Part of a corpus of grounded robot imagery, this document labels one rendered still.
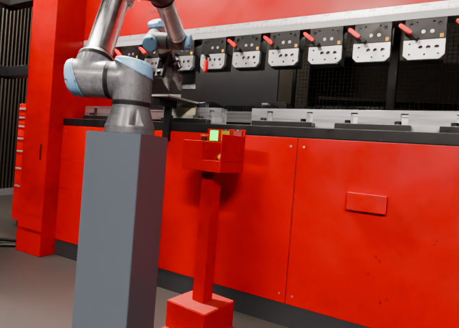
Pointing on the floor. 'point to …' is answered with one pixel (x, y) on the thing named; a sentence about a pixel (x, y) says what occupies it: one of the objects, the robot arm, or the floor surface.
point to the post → (393, 71)
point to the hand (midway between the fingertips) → (173, 89)
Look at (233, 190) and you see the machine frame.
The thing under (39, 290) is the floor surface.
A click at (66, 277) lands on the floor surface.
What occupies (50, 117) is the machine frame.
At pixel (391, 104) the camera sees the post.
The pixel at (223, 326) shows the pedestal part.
